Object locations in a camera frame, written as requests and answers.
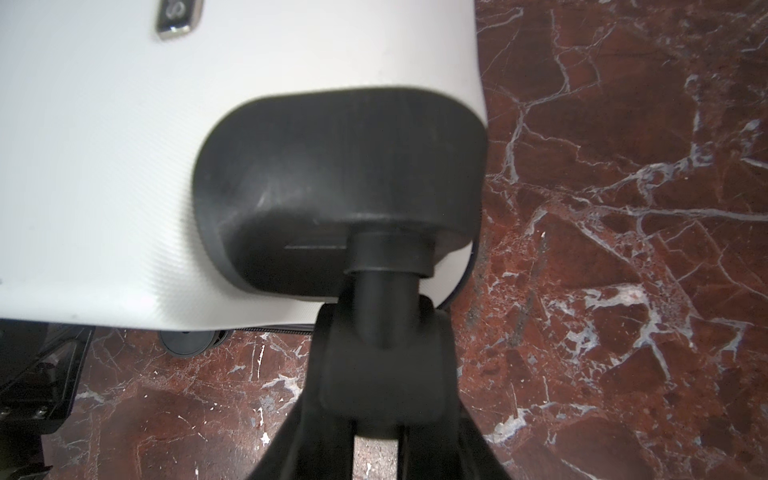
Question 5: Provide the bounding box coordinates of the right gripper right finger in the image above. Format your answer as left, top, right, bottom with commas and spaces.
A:
398, 402, 510, 479

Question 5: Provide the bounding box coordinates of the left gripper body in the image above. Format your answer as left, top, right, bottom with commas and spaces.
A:
1, 320, 94, 479

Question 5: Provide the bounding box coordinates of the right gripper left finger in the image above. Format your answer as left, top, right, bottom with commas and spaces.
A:
249, 384, 354, 480

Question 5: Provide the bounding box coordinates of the black and white suitcase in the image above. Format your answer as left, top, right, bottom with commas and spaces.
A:
0, 0, 490, 430

